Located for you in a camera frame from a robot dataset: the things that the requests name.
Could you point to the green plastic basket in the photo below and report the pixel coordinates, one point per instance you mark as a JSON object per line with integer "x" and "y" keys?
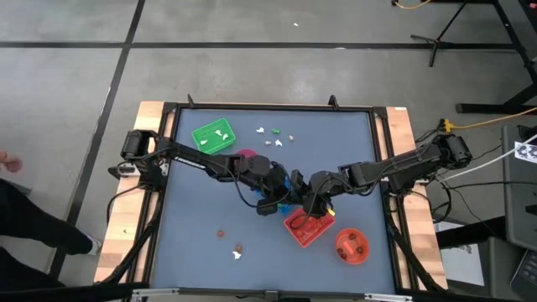
{"x": 212, "y": 126}

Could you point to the wooden table side board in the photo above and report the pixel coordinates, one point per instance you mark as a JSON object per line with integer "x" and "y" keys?
{"x": 119, "y": 260}
{"x": 398, "y": 121}

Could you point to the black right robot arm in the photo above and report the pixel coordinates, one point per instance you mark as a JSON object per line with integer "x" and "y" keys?
{"x": 398, "y": 163}

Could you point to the orange plastic bowl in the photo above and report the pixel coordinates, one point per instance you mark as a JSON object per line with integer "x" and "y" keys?
{"x": 356, "y": 260}

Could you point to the black desk leg frame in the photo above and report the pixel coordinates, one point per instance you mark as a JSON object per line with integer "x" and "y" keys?
{"x": 495, "y": 108}

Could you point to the black bar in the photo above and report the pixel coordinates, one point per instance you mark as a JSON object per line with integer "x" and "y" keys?
{"x": 470, "y": 232}

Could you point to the grey cabinet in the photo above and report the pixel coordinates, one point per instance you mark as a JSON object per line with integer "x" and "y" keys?
{"x": 518, "y": 201}

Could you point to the black tripod stand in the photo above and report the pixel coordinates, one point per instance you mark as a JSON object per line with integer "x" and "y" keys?
{"x": 438, "y": 41}

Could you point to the black keyboard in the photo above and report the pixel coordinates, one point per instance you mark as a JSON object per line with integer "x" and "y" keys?
{"x": 526, "y": 274}

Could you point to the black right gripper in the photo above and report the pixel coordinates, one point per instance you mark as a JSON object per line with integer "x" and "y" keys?
{"x": 329, "y": 184}

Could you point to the blue plastic basket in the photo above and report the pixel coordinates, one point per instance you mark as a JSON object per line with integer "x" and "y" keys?
{"x": 286, "y": 208}

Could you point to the black table frame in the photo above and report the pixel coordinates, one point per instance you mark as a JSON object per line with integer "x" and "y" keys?
{"x": 272, "y": 105}

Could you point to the pink plastic bowl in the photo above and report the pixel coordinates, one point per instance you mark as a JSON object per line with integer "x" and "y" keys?
{"x": 246, "y": 152}

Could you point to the black frame clamp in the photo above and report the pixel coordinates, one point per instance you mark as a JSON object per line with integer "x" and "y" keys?
{"x": 333, "y": 101}
{"x": 191, "y": 101}

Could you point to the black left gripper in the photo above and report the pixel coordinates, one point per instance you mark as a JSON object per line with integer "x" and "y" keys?
{"x": 279, "y": 186}

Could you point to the person's white shoe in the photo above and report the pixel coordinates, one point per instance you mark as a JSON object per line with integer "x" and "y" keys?
{"x": 95, "y": 245}

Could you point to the person's leg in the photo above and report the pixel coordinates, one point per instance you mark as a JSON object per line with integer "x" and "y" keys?
{"x": 38, "y": 222}

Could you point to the silver aluminium rail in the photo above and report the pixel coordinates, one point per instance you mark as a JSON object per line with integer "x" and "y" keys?
{"x": 201, "y": 290}

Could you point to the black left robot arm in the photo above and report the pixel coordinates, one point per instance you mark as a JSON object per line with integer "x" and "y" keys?
{"x": 197, "y": 161}

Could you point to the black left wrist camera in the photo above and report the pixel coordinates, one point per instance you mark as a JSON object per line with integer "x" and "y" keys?
{"x": 298, "y": 179}

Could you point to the black beam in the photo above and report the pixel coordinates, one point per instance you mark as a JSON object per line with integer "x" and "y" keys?
{"x": 84, "y": 294}

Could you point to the white marker paper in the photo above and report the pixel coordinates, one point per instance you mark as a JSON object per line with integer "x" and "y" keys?
{"x": 526, "y": 152}

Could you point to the person's hand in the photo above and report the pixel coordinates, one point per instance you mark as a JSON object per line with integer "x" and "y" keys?
{"x": 10, "y": 162}

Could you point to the red plastic basket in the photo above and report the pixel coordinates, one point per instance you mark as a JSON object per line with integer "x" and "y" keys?
{"x": 310, "y": 238}

